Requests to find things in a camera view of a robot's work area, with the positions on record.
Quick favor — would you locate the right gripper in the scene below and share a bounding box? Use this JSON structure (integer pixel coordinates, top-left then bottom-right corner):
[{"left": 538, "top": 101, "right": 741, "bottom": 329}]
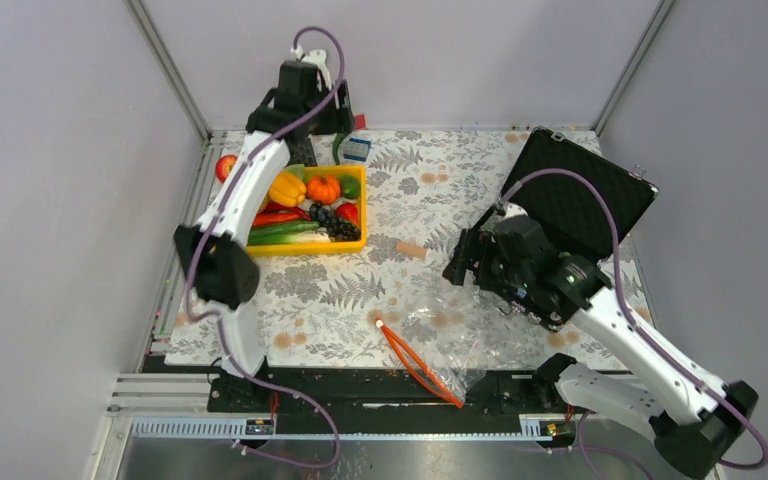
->
[{"left": 442, "top": 227, "right": 533, "bottom": 294}]

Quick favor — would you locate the dark green fake pepper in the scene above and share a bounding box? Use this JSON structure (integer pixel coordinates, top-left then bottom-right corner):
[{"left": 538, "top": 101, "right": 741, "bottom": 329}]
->
[{"left": 331, "top": 133, "right": 347, "bottom": 165}]

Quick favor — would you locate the clear zip top bag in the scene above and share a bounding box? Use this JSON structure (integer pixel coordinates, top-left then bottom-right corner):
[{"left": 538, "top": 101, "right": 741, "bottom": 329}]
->
[{"left": 372, "top": 288, "right": 525, "bottom": 408}]

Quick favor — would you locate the blue grey small box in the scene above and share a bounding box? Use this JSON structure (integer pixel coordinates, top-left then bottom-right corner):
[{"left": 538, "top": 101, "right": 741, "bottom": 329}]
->
[{"left": 340, "top": 137, "right": 371, "bottom": 162}]

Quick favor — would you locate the yellow fake bell pepper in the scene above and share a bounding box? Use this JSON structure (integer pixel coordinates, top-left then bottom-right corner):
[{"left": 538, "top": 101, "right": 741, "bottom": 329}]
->
[{"left": 267, "top": 172, "right": 307, "bottom": 207}]

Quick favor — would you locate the red fake apple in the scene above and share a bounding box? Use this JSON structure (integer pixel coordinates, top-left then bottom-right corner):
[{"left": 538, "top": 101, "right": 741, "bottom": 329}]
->
[{"left": 214, "top": 154, "right": 238, "bottom": 183}]

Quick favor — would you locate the orange fake carrot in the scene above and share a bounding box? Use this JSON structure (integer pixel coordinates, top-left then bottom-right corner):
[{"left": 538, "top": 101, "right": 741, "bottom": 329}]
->
[{"left": 252, "top": 212, "right": 303, "bottom": 228}]

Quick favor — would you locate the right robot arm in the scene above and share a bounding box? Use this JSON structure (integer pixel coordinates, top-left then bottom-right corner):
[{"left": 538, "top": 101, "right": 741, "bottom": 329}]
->
[{"left": 443, "top": 215, "right": 758, "bottom": 479}]

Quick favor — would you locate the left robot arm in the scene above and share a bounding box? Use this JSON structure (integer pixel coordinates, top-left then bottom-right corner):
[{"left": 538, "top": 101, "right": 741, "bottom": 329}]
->
[{"left": 173, "top": 53, "right": 354, "bottom": 411}]

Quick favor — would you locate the red fake chili pepper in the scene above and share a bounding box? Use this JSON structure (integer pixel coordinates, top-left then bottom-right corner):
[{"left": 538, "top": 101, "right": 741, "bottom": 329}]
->
[{"left": 263, "top": 202, "right": 311, "bottom": 221}]

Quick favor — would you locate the red fake tomato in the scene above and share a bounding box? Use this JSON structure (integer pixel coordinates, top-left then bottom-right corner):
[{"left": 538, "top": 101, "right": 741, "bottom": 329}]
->
[{"left": 334, "top": 202, "right": 360, "bottom": 227}]

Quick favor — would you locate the black fake grape bunch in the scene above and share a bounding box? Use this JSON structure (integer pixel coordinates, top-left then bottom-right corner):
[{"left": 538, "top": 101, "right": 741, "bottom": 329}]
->
[{"left": 308, "top": 202, "right": 361, "bottom": 242}]

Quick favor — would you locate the green fake cucumber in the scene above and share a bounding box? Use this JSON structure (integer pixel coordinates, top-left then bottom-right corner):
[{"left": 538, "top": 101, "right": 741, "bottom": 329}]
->
[{"left": 249, "top": 220, "right": 320, "bottom": 242}]

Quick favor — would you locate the black foam square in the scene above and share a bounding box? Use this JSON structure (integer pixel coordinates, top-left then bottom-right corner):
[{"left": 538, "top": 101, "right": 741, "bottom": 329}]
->
[{"left": 287, "top": 137, "right": 318, "bottom": 167}]

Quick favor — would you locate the wooden cork cylinder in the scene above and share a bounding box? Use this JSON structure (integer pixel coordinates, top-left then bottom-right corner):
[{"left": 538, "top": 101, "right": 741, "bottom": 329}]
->
[{"left": 396, "top": 241, "right": 427, "bottom": 260}]

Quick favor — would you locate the yellow plastic bin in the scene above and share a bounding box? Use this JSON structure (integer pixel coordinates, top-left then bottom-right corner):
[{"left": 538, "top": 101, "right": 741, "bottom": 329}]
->
[{"left": 247, "top": 165, "right": 367, "bottom": 257}]

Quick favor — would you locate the black poker chip case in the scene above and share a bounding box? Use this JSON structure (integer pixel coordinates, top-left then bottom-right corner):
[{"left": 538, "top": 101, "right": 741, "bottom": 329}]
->
[{"left": 483, "top": 127, "right": 660, "bottom": 333}]

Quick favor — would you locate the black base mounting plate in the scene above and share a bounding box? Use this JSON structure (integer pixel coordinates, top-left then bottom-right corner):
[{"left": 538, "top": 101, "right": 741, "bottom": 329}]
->
[{"left": 207, "top": 367, "right": 568, "bottom": 435}]

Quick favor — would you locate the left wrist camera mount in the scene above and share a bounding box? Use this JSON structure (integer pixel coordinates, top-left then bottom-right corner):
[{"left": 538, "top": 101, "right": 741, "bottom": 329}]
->
[{"left": 291, "top": 46, "right": 334, "bottom": 90}]

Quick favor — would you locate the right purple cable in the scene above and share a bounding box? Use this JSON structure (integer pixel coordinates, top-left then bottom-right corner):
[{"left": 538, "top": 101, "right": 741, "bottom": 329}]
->
[{"left": 499, "top": 167, "right": 768, "bottom": 480}]

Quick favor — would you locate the purple cable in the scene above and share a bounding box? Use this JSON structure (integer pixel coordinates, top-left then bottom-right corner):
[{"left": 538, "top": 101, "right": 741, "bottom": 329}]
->
[
  {"left": 183, "top": 26, "right": 347, "bottom": 470},
  {"left": 499, "top": 167, "right": 768, "bottom": 480}
]

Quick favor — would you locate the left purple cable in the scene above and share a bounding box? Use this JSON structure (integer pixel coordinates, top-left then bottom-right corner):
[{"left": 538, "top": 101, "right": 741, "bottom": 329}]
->
[{"left": 183, "top": 26, "right": 347, "bottom": 470}]

